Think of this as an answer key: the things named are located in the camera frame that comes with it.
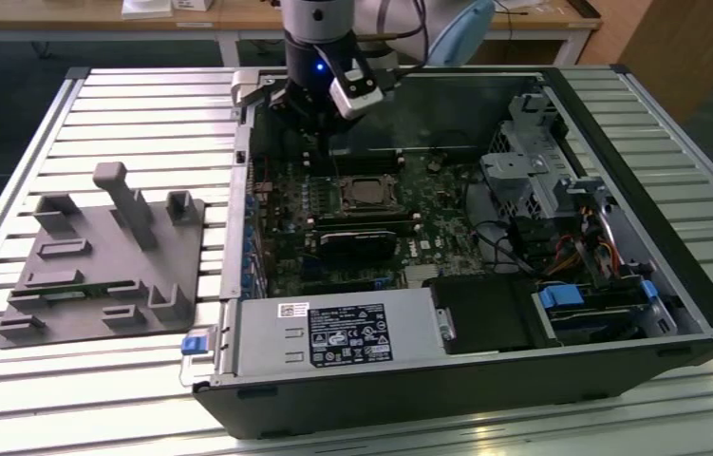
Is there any black graphics card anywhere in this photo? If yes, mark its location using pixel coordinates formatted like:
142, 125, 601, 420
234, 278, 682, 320
316, 229, 398, 263

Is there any green motherboard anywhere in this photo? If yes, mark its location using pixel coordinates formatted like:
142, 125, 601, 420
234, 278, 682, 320
246, 156, 490, 296

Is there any grey power supply unit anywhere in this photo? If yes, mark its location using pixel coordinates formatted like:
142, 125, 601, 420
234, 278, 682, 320
230, 286, 446, 377

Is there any grey plastic parts rack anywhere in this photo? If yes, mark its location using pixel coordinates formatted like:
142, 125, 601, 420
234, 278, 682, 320
0, 161, 209, 352

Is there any black cable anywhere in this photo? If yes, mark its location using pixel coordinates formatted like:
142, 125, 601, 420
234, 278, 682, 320
470, 218, 540, 277

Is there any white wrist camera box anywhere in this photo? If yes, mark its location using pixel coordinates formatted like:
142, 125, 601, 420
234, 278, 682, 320
328, 68, 386, 121

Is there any blue case latch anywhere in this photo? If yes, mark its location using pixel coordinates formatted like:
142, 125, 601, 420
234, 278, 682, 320
181, 334, 213, 355

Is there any metal drive cage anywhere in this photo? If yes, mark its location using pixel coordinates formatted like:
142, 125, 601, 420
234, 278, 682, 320
478, 92, 616, 224

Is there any silver square CPU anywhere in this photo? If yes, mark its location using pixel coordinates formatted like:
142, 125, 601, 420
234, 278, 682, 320
353, 181, 390, 204

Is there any green RAM stick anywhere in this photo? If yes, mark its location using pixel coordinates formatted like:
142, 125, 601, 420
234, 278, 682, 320
10, 281, 137, 303

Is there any small silver heat sink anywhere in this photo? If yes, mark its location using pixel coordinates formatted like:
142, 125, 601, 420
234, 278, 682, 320
405, 264, 445, 287

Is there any wooden cabinet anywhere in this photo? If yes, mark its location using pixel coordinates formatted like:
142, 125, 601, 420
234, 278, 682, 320
614, 0, 713, 124

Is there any black open PC case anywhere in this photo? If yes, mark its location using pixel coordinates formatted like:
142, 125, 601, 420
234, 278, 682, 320
190, 65, 713, 441

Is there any black RAM slot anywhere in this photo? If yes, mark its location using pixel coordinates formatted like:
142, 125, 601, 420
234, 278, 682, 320
312, 223, 421, 236
312, 214, 421, 225
333, 148, 404, 162

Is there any wooden desk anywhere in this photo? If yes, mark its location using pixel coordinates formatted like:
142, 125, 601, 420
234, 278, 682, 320
0, 0, 604, 67

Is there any blue disk carrier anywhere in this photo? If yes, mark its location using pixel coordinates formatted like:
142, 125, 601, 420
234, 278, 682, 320
537, 281, 586, 314

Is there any CPU socket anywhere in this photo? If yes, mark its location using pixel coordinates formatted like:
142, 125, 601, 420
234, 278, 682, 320
336, 173, 404, 214

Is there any coloured wire bundle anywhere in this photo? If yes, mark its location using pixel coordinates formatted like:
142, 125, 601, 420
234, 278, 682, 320
545, 207, 624, 282

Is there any metal socket cover frame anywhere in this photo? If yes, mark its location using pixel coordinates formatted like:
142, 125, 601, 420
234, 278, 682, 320
342, 176, 400, 210

